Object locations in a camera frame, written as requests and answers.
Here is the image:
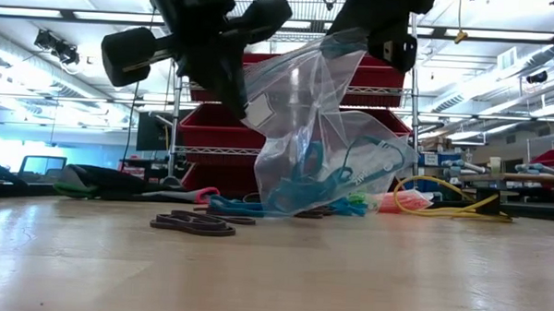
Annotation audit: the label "pink loop-shaped object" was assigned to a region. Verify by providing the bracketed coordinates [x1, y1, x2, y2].
[193, 185, 223, 206]

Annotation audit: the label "black hanging cable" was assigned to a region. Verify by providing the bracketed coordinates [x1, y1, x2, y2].
[119, 80, 142, 168]

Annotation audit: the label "clear zip bag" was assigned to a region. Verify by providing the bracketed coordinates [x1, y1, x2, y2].
[237, 24, 424, 222]
[371, 187, 437, 216]
[346, 188, 384, 212]

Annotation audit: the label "loose dark rubber bands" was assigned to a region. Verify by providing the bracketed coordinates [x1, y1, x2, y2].
[149, 209, 258, 240]

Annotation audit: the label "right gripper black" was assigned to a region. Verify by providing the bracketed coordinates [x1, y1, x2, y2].
[320, 0, 436, 61]

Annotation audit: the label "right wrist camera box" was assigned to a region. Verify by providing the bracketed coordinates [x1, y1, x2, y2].
[366, 23, 419, 74]

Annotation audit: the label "blue rubber bands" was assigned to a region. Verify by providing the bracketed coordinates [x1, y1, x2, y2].
[268, 131, 408, 217]
[329, 197, 369, 219]
[207, 194, 268, 219]

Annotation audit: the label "black ceiling camera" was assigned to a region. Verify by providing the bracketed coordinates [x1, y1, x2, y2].
[525, 68, 549, 86]

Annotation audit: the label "pale blue cylindrical part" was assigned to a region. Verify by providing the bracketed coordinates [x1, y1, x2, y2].
[441, 158, 490, 180]
[514, 161, 554, 177]

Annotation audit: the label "blue bin with white label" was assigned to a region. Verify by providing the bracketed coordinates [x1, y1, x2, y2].
[417, 151, 452, 169]

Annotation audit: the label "orange rubber bands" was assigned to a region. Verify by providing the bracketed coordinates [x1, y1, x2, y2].
[377, 190, 428, 214]

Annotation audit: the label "black bundle with green edge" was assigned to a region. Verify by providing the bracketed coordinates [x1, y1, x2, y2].
[52, 161, 199, 205]

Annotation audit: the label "yellow cable coil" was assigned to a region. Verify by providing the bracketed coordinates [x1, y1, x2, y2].
[391, 173, 516, 224]

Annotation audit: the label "computer monitor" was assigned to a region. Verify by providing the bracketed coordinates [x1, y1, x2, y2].
[18, 154, 68, 185]

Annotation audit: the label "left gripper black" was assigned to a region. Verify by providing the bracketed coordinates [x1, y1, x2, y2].
[141, 0, 294, 123]

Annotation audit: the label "yellow hanging power plug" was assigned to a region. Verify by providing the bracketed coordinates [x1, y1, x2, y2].
[453, 0, 471, 46]

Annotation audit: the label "chrome wire shelf rack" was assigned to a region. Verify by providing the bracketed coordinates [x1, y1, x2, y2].
[167, 0, 427, 201]

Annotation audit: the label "blue storage bin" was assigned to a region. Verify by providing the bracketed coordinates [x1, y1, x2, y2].
[403, 176, 444, 203]

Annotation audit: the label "dark grey monitor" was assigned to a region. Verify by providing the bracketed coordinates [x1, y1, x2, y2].
[136, 108, 174, 154]

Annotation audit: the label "green rubber bands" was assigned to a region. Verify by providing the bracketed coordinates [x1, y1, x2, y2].
[347, 190, 379, 209]

